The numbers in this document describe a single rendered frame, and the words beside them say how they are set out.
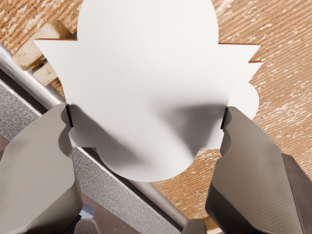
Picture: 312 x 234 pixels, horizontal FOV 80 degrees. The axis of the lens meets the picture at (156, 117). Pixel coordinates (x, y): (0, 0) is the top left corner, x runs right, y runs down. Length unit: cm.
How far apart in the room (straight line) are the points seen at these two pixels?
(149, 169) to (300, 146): 26
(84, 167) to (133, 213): 16
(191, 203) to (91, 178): 20
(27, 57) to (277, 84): 28
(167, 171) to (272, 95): 17
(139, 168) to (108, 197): 27
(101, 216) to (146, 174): 226
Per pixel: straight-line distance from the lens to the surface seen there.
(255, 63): 23
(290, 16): 25
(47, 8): 24
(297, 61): 27
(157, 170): 16
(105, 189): 41
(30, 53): 22
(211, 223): 44
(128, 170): 16
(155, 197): 41
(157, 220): 49
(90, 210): 59
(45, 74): 22
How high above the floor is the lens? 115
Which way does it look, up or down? 57 degrees down
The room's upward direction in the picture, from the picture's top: 179 degrees clockwise
